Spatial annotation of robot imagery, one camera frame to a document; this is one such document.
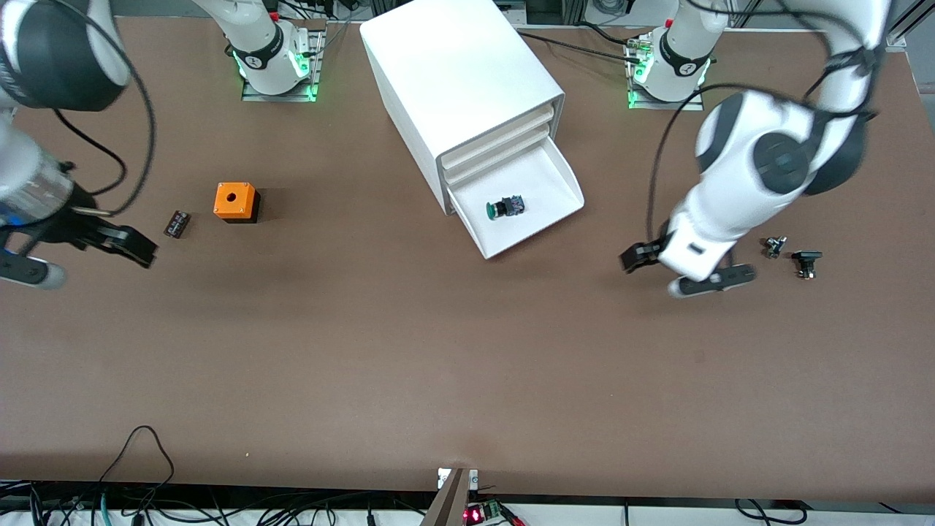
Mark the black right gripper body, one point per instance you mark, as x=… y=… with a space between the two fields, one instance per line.
x=64 y=228

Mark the aluminium frame corner profile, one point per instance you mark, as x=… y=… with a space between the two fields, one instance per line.
x=900 y=40

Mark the orange button enclosure box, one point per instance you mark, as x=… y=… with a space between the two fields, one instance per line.
x=245 y=201

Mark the grey metal post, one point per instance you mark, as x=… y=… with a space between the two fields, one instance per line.
x=447 y=504

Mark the circuit board red LED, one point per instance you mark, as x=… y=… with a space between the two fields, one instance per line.
x=482 y=514

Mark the small black metal part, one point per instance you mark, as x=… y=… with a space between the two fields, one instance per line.
x=774 y=247

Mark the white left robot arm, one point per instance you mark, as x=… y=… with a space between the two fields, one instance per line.
x=730 y=212

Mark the green push button switch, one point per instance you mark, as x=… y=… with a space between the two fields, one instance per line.
x=504 y=208

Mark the white metal bracket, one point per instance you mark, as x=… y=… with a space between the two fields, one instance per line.
x=473 y=478

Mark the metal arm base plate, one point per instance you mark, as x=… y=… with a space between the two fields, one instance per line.
x=319 y=66
x=665 y=107

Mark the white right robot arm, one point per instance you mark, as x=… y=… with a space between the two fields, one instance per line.
x=44 y=58

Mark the black switch part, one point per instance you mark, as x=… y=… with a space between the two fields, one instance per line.
x=806 y=257

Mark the small black contact block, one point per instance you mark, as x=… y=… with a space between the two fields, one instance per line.
x=177 y=224

